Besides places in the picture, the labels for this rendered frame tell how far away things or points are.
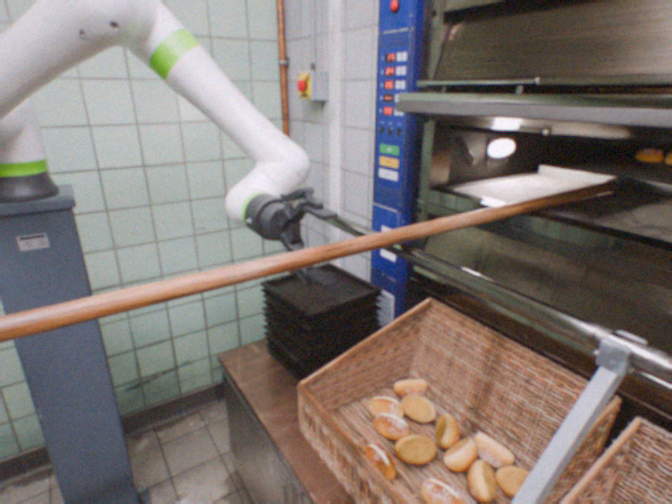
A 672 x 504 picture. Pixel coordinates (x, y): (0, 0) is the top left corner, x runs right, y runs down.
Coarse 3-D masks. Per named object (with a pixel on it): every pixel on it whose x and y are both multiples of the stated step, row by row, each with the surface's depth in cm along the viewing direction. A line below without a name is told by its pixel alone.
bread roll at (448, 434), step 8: (448, 416) 113; (440, 424) 113; (448, 424) 110; (456, 424) 111; (440, 432) 110; (448, 432) 108; (456, 432) 109; (440, 440) 108; (448, 440) 107; (456, 440) 108; (448, 448) 108
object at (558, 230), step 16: (432, 192) 124; (448, 192) 121; (448, 208) 120; (464, 208) 115; (480, 208) 111; (512, 224) 104; (528, 224) 100; (544, 224) 97; (560, 224) 94; (576, 224) 92; (592, 224) 92; (560, 240) 94; (576, 240) 91; (592, 240) 89; (608, 240) 86; (624, 240) 83; (640, 240) 83; (656, 240) 83; (624, 256) 84; (640, 256) 82; (656, 256) 79
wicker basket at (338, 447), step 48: (384, 336) 125; (432, 336) 130; (480, 336) 116; (336, 384) 120; (384, 384) 131; (432, 384) 129; (480, 384) 116; (528, 384) 105; (576, 384) 97; (336, 432) 98; (432, 432) 116; (480, 432) 115; (528, 432) 105; (384, 480) 85; (576, 480) 90
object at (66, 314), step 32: (576, 192) 109; (416, 224) 83; (448, 224) 86; (288, 256) 69; (320, 256) 71; (128, 288) 58; (160, 288) 59; (192, 288) 61; (0, 320) 50; (32, 320) 51; (64, 320) 53
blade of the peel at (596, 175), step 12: (540, 168) 145; (552, 168) 142; (564, 168) 153; (576, 168) 153; (588, 168) 153; (600, 168) 153; (612, 168) 153; (624, 168) 152; (636, 168) 152; (588, 180) 133; (600, 180) 130; (636, 180) 122; (648, 180) 133; (660, 180) 133; (660, 192) 118
